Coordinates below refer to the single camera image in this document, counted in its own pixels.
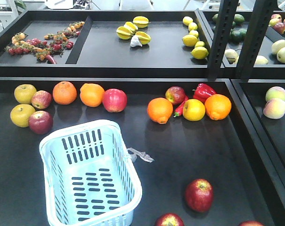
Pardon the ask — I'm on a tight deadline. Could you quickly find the clear plastic wrap strip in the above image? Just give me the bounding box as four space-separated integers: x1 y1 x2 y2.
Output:
127 147 154 162

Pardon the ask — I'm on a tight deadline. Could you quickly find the red bell pepper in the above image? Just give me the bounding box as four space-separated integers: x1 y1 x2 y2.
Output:
193 83 217 104

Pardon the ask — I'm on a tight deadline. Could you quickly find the black wooden display stand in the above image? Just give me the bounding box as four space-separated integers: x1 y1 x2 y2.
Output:
0 10 285 226

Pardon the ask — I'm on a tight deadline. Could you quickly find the large orange left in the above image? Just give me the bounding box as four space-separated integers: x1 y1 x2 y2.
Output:
147 97 173 124

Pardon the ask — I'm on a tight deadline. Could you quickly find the white garlic bulb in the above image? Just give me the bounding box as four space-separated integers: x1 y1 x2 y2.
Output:
130 35 143 48

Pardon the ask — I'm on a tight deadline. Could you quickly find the small red apple rear left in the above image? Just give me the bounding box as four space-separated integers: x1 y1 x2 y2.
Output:
31 90 52 110

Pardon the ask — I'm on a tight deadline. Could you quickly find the yellow-green apple front left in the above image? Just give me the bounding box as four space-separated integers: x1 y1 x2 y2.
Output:
10 104 36 128

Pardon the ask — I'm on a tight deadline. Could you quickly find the light blue plastic basket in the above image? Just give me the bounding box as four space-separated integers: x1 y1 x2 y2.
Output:
39 120 142 226

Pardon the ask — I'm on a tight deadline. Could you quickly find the bright red apple left group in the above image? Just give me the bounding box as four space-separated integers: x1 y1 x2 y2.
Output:
102 89 128 113

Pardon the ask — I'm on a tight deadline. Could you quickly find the pale peach front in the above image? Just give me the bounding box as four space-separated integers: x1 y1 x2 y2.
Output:
263 98 285 119

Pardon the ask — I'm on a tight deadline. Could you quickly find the pale peach rear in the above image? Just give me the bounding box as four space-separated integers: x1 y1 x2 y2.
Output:
265 86 285 102

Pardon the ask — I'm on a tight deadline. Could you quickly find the dark red apple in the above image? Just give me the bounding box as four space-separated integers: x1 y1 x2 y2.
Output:
184 178 214 213
165 86 186 105
29 111 53 135

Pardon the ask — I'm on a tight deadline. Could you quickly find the cherry tomato vine bunch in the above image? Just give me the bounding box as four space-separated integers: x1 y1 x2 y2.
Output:
5 21 85 64

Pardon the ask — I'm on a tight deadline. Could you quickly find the orange rear left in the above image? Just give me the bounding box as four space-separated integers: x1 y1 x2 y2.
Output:
52 81 77 105

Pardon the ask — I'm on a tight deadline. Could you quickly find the yellow-green apple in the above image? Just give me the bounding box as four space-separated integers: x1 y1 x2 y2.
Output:
10 104 36 128
14 84 37 104

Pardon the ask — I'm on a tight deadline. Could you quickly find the red chili pepper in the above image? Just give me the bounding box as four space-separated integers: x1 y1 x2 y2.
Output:
173 95 189 118

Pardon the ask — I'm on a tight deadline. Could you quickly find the orange right of lemon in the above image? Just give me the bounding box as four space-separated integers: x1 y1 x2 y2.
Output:
204 94 232 121

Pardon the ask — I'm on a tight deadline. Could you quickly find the orange beside red apple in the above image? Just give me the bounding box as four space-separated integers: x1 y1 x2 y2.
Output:
80 83 105 107

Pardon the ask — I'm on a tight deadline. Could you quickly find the red apple edge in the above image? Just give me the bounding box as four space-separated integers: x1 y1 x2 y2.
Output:
238 220 264 226
155 213 185 226

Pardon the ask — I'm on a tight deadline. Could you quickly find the pale peach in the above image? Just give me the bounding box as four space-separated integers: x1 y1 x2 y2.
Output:
263 98 285 119
265 86 285 102

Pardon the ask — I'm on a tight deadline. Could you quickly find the yellow-green apple rear left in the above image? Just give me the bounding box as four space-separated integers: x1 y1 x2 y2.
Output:
14 84 37 104

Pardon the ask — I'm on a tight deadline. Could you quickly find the yellow round fruit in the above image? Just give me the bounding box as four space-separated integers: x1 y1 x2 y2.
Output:
183 99 205 121

